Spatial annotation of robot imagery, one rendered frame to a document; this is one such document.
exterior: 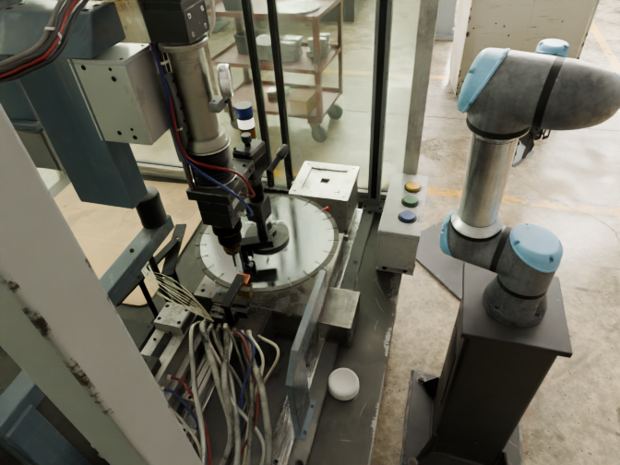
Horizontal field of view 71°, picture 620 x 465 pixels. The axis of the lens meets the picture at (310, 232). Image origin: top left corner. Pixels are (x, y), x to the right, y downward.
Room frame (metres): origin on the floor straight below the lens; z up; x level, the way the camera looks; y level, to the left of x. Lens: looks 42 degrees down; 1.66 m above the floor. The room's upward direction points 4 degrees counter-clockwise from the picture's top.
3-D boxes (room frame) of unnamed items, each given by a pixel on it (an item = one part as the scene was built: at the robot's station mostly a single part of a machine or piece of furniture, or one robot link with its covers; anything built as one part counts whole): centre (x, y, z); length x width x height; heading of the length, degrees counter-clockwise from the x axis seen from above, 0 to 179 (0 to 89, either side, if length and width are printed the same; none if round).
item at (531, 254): (0.70, -0.51, 0.91); 0.13 x 0.12 x 0.14; 53
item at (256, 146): (0.72, 0.10, 1.17); 0.06 x 0.05 x 0.20; 152
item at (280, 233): (0.80, 0.11, 0.96); 0.11 x 0.11 x 0.03
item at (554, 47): (1.10, -0.65, 1.21); 0.09 x 0.08 x 0.11; 143
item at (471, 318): (0.70, -0.51, 0.37); 0.40 x 0.40 x 0.75; 71
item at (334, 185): (1.10, -0.06, 0.82); 0.18 x 0.18 x 0.15; 71
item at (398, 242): (0.97, -0.28, 0.82); 0.28 x 0.11 x 0.15; 161
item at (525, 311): (0.70, -0.51, 0.80); 0.15 x 0.15 x 0.10
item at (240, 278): (0.62, 0.17, 0.95); 0.10 x 0.03 x 0.07; 161
